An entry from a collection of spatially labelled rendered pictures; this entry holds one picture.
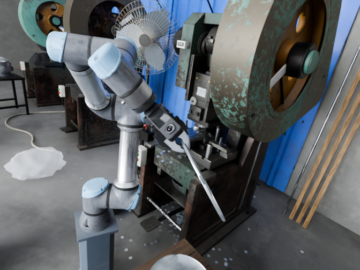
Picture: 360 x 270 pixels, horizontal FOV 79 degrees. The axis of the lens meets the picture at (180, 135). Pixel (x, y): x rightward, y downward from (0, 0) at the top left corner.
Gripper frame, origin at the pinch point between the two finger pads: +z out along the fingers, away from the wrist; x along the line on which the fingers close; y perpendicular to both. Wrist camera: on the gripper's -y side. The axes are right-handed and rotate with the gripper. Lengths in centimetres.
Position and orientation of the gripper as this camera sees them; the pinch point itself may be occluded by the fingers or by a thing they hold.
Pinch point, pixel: (186, 149)
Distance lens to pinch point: 67.2
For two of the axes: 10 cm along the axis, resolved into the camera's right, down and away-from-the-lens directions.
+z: 5.5, 6.2, 5.6
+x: -7.5, 6.6, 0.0
